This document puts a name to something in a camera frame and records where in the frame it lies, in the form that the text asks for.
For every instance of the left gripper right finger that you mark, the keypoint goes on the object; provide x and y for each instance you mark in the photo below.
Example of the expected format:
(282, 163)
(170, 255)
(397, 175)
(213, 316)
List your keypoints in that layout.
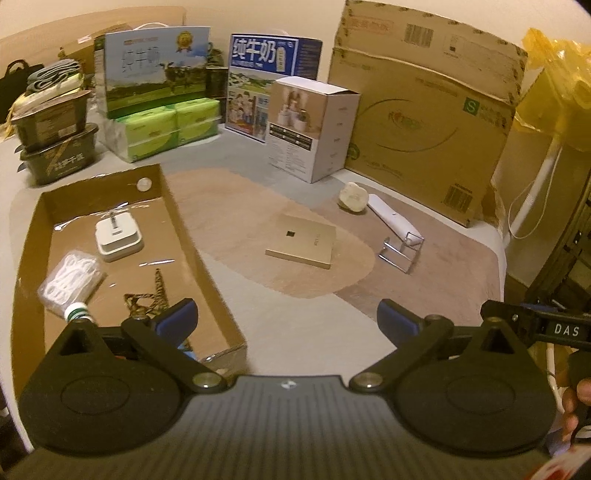
(418, 341)

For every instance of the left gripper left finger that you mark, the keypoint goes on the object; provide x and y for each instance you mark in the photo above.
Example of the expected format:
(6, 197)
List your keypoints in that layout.
(158, 342)

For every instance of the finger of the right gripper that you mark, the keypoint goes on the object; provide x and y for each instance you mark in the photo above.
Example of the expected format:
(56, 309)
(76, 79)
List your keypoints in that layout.
(508, 311)

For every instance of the white green small bottle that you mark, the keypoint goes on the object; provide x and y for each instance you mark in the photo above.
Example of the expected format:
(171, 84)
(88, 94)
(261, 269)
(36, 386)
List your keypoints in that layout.
(77, 311)

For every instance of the clear box of floss picks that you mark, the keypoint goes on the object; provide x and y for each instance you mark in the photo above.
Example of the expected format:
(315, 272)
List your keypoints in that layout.
(72, 281)

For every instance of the white square lidded container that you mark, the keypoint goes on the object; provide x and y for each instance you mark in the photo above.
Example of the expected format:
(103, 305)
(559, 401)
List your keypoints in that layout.
(117, 236)

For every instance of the person's right hand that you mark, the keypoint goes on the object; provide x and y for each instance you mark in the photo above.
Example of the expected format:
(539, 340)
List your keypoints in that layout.
(571, 399)

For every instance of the shallow open cardboard tray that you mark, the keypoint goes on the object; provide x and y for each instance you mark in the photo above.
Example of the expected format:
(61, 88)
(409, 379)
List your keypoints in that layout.
(64, 219)

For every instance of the flat gold square box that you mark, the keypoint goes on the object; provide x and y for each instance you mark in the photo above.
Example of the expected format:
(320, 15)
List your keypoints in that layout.
(303, 241)

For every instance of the cream round stone object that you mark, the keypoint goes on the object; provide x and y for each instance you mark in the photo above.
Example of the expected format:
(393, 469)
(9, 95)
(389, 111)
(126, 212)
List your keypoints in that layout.
(353, 198)

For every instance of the green tissue pack left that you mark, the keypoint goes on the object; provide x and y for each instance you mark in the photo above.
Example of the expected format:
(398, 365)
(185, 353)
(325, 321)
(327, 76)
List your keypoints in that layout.
(141, 135)

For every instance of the green tissue pack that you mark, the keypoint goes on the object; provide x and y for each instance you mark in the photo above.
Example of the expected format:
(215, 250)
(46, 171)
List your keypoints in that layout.
(197, 119)
(141, 135)

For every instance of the lower dark food tray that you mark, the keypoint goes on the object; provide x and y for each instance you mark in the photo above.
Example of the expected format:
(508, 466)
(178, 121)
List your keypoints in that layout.
(63, 158)

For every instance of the yellow plastic bag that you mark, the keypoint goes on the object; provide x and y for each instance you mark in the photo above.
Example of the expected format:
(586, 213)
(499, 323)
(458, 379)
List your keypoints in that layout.
(558, 101)

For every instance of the green tissue pack right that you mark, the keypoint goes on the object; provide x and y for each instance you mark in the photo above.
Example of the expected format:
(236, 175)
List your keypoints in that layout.
(197, 119)

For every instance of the white product box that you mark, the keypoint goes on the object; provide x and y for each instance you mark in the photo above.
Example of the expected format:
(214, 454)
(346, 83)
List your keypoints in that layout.
(309, 127)

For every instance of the large brown cardboard box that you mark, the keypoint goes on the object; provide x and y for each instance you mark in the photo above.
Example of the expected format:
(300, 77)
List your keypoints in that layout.
(438, 99)

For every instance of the light blue cow milk box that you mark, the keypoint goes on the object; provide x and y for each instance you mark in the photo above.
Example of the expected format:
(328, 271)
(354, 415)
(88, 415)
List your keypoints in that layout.
(149, 67)

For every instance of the folded grey cloth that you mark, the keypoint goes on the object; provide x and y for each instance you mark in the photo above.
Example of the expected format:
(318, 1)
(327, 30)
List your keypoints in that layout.
(55, 74)

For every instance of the blue milk carton box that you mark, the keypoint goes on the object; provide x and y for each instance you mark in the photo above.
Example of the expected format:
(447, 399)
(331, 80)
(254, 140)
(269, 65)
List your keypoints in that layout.
(255, 61)

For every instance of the black handbag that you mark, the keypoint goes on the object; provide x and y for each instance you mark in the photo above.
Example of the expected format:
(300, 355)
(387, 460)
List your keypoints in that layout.
(13, 84)

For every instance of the white handle metal tool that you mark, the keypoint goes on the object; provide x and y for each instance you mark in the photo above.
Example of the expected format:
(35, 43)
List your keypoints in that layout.
(402, 249)

